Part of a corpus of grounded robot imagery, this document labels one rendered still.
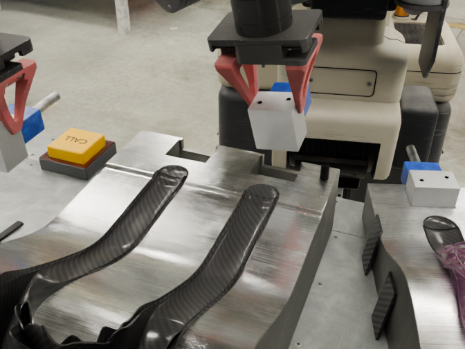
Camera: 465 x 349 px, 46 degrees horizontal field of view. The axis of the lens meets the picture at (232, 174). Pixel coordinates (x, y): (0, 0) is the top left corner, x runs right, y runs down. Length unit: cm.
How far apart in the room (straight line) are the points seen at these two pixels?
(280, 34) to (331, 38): 45
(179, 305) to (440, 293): 22
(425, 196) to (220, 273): 27
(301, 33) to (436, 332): 28
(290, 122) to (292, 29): 10
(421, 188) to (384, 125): 34
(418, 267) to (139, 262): 26
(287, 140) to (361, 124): 39
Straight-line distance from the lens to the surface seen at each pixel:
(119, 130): 258
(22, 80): 62
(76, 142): 82
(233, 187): 60
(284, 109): 57
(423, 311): 49
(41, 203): 77
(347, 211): 73
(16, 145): 65
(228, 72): 56
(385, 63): 97
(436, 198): 66
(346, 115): 97
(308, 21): 55
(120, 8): 372
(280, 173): 66
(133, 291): 45
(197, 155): 69
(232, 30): 56
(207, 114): 267
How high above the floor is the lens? 124
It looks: 34 degrees down
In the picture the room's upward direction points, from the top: straight up
